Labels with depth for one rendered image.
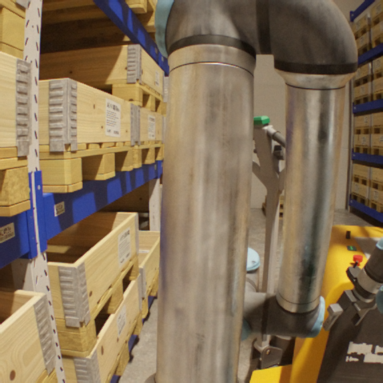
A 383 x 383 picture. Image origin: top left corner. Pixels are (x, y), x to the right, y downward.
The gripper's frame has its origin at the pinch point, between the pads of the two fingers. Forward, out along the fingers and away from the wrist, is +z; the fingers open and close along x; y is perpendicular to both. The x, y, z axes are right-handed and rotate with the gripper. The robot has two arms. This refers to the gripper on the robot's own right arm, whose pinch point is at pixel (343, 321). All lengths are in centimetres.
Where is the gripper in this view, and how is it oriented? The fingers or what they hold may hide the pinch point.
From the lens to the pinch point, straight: 120.1
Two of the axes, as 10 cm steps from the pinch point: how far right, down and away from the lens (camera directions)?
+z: -2.3, 8.4, 4.9
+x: 9.4, 0.7, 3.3
